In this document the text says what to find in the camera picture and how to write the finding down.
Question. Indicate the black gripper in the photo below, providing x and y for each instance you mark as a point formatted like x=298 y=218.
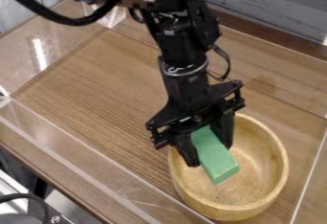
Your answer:
x=197 y=104

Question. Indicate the green rectangular block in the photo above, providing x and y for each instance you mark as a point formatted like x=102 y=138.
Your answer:
x=214 y=156

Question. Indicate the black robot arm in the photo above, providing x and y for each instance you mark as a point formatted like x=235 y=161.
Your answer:
x=186 y=31

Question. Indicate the brown wooden bowl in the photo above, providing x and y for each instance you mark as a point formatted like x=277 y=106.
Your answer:
x=249 y=192

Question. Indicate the clear acrylic corner bracket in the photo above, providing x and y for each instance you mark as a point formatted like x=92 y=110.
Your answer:
x=114 y=18

